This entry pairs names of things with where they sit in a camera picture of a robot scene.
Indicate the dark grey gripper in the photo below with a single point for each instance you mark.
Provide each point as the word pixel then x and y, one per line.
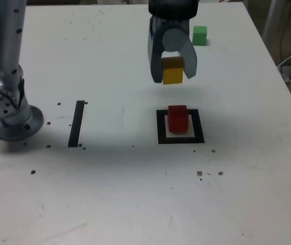
pixel 171 24

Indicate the yellow cube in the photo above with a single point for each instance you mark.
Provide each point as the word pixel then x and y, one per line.
pixel 172 74

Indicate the green cube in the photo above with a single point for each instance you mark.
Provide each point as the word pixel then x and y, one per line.
pixel 200 37

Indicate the red cube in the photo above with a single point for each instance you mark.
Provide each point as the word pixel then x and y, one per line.
pixel 177 122

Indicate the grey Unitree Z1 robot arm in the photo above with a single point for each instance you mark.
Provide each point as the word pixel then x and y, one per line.
pixel 7 51

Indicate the black tape square outline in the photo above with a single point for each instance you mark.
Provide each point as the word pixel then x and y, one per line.
pixel 160 132

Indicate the black tape strip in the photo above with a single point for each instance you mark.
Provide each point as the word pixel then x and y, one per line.
pixel 76 125

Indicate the white slanted post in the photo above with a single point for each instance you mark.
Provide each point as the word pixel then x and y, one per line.
pixel 271 18

